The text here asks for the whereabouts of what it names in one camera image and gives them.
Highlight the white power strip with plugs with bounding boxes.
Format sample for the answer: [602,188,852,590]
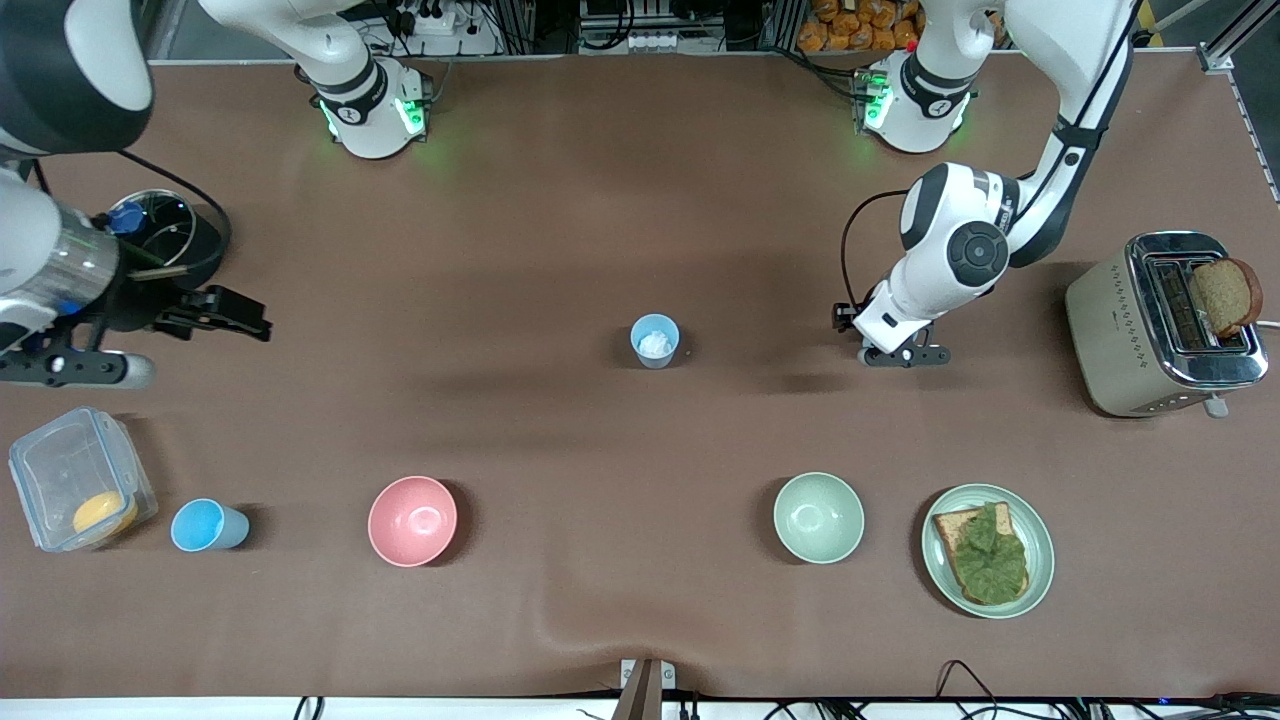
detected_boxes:
[385,0,463,37]

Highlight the brown bread slice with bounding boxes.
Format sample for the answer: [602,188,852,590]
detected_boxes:
[1190,258,1264,338]

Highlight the orange round food piece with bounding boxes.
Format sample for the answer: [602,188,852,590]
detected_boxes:
[72,490,139,538]

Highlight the glass pot lid blue knob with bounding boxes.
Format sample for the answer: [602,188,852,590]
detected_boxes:
[100,190,197,271]

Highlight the pale green bowl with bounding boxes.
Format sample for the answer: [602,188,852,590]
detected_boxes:
[773,472,866,565]

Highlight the pink bowl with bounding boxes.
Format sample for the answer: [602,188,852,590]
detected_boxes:
[367,475,459,568]

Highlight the beige chrome toaster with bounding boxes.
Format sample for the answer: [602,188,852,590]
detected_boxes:
[1065,232,1271,419]

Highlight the toast slice under lettuce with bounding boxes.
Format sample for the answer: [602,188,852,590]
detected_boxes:
[932,502,1031,606]

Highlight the pale green plate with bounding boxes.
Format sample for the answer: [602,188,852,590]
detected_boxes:
[921,484,1056,620]

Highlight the brown table cloth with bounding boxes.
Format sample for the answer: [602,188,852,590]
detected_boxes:
[0,52,1280,701]

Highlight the clear plastic food container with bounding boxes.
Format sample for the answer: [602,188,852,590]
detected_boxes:
[8,406,159,553]

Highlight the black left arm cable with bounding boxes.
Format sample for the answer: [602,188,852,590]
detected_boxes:
[840,189,913,307]

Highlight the bag of orange buns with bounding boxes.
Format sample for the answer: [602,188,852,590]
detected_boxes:
[797,0,923,53]

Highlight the blue cup with white paper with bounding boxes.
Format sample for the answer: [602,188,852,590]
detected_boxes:
[630,314,682,370]

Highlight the black pot with blue handle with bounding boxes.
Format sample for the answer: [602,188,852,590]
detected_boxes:
[95,190,227,296]

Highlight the black looped floor cable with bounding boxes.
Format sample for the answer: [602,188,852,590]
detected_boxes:
[935,659,1003,720]

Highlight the plain blue cup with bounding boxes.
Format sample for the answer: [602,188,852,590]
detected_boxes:
[170,498,251,553]

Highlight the green lettuce leaf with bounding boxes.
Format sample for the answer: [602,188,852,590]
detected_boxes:
[950,503,1030,604]

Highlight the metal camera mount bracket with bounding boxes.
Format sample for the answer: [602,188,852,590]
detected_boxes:
[620,658,676,720]

